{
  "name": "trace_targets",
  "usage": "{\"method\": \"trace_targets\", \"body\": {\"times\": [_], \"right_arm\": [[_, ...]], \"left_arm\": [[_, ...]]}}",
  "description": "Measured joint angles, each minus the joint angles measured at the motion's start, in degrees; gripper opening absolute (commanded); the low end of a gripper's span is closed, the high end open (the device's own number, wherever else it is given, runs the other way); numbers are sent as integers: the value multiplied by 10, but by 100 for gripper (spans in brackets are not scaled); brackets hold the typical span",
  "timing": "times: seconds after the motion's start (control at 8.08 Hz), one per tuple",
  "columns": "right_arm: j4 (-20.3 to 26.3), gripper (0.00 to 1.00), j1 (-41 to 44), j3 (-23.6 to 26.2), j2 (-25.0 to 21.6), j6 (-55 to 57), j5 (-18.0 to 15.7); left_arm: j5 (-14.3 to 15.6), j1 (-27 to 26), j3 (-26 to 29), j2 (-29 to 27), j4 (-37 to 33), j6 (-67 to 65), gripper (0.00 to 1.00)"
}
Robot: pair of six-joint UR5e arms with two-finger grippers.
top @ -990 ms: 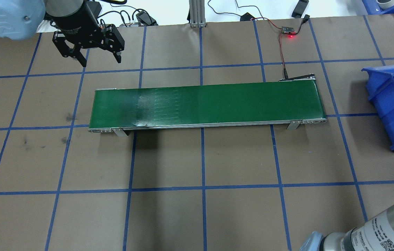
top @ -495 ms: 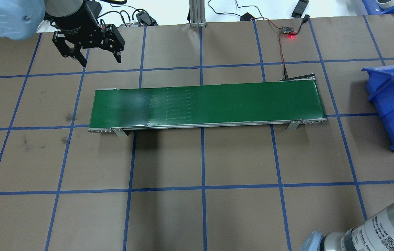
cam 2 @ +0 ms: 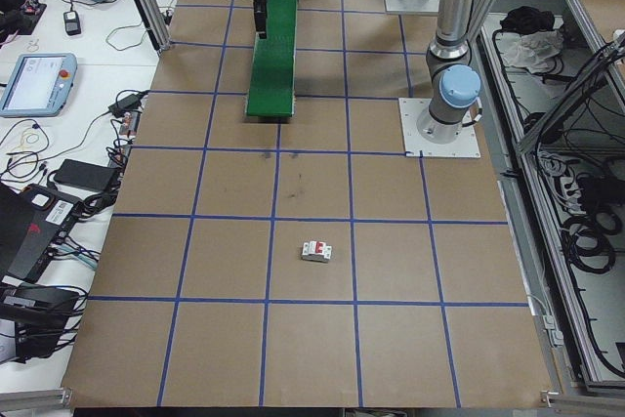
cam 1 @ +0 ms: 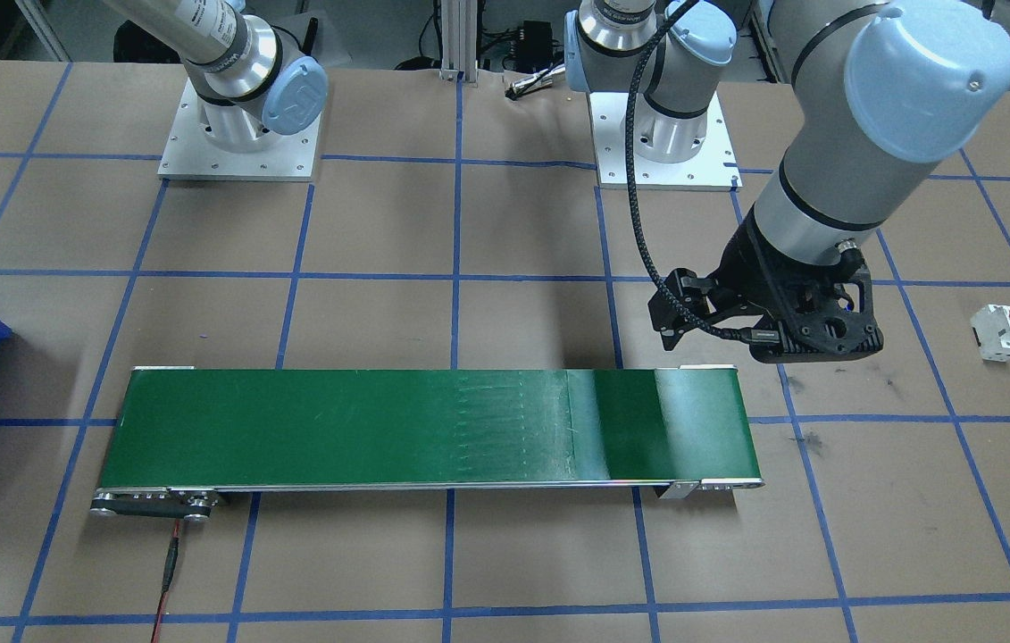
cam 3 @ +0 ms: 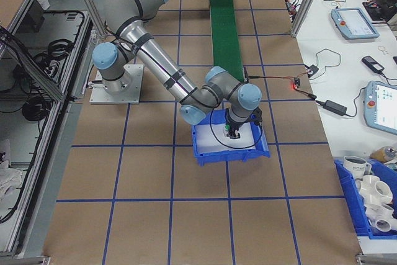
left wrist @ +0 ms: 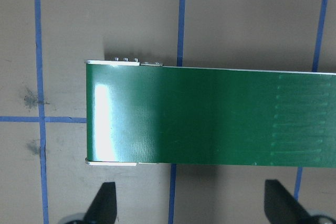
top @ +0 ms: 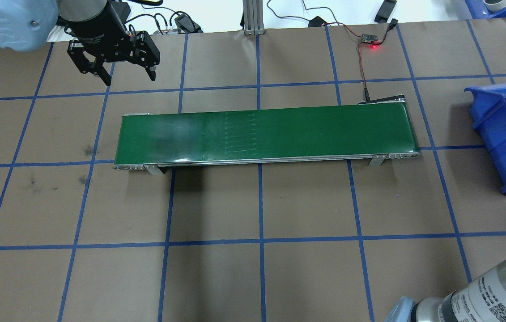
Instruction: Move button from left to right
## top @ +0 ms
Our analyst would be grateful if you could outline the blue open-front plastic bin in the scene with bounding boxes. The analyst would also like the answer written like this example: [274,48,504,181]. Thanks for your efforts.
[464,80,506,196]

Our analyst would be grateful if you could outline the black power adapter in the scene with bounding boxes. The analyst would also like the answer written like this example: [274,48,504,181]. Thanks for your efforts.
[374,0,398,24]
[174,13,203,34]

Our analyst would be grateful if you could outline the blue bin with fittings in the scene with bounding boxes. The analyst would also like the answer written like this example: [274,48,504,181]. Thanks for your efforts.
[464,0,506,19]

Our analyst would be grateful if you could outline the green belt conveyor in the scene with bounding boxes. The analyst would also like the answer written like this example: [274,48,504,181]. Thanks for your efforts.
[113,95,421,176]

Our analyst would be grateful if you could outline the controller board with red light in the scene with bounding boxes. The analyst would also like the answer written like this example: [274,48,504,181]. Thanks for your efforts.
[360,33,379,51]

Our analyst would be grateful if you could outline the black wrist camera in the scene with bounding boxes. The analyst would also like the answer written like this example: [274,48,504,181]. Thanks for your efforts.
[111,0,132,26]

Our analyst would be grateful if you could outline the aluminium profile post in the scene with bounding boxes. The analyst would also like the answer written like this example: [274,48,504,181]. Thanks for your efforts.
[241,0,266,36]

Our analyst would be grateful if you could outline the black adapter output cable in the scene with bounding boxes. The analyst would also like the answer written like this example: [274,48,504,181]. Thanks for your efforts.
[376,19,399,45]

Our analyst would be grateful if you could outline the red black conveyor cable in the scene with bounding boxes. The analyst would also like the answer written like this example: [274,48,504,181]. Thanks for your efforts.
[357,42,372,105]

